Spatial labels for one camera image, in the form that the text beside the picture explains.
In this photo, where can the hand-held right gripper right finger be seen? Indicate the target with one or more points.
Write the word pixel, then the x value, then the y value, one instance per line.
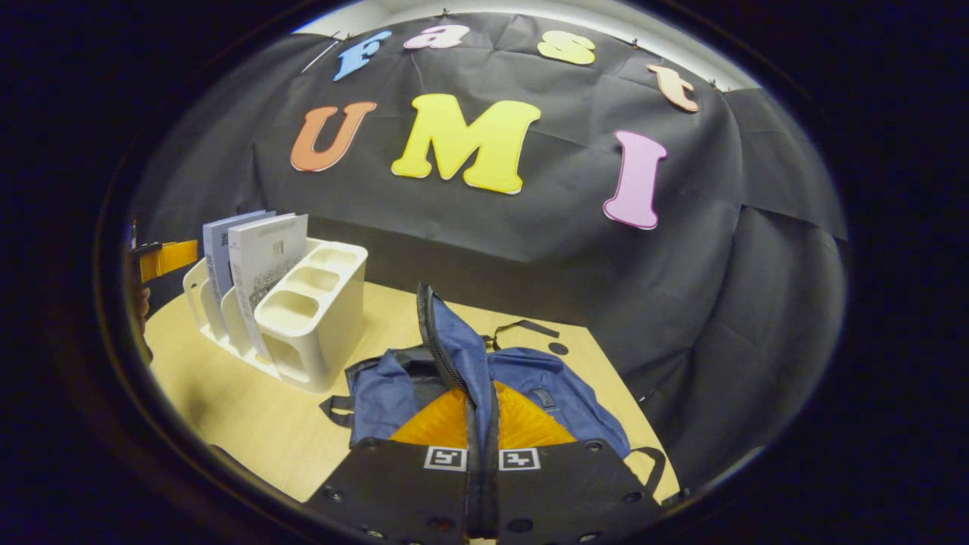
pixel 568 484

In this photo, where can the thin white rod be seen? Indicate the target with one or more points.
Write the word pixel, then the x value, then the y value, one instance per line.
pixel 320 57

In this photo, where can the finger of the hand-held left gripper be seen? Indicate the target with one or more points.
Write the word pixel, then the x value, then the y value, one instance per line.
pixel 174 259

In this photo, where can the black backdrop cloth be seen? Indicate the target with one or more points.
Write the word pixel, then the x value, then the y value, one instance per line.
pixel 530 250

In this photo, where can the cream plastic bookshelf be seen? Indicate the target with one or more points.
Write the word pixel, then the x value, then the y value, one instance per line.
pixel 318 333

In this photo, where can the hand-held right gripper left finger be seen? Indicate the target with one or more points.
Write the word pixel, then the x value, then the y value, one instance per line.
pixel 394 484

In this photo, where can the blue-grey book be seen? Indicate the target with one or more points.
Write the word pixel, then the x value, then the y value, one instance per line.
pixel 216 250

